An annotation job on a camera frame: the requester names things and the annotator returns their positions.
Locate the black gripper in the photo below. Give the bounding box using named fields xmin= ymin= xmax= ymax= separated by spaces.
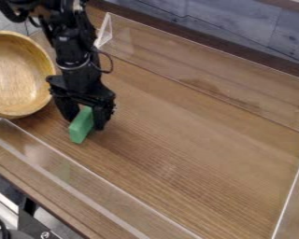
xmin=47 ymin=57 xmax=116 ymax=131

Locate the green rectangular stick block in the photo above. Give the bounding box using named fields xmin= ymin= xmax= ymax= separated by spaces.
xmin=68 ymin=106 xmax=93 ymax=144

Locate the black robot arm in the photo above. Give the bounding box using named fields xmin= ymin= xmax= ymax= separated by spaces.
xmin=0 ymin=0 xmax=116 ymax=131

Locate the wooden bowl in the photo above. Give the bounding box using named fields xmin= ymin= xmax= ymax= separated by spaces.
xmin=0 ymin=31 xmax=56 ymax=119

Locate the clear acrylic corner bracket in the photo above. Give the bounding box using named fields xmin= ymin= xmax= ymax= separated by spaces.
xmin=95 ymin=12 xmax=114 ymax=49

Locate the clear acrylic tray wall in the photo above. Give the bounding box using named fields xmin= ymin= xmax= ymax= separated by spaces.
xmin=0 ymin=14 xmax=299 ymax=239

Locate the black metal table bracket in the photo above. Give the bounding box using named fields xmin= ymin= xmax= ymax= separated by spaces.
xmin=17 ymin=198 xmax=63 ymax=239

